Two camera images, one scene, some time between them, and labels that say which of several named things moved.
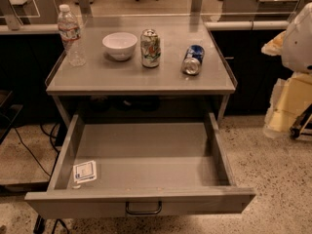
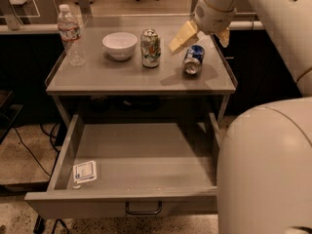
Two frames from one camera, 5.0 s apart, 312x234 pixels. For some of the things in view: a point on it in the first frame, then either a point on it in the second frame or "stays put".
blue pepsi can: (192, 61) stays put
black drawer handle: (160, 206) stays put
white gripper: (298, 43) -> (211, 18)
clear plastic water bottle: (69, 29) stays put
